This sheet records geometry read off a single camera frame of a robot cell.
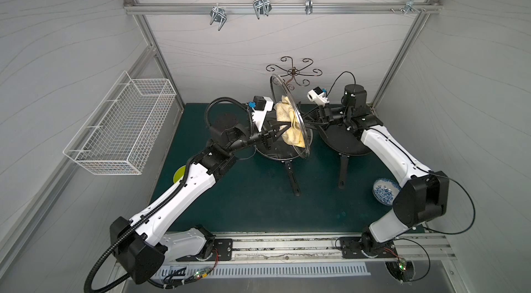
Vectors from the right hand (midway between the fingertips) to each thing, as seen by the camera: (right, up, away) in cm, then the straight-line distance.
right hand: (298, 123), depth 66 cm
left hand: (-3, 0, -7) cm, 8 cm away
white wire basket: (-59, -3, +3) cm, 59 cm away
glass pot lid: (-5, -6, -4) cm, 9 cm away
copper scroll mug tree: (+2, +23, +24) cm, 33 cm away
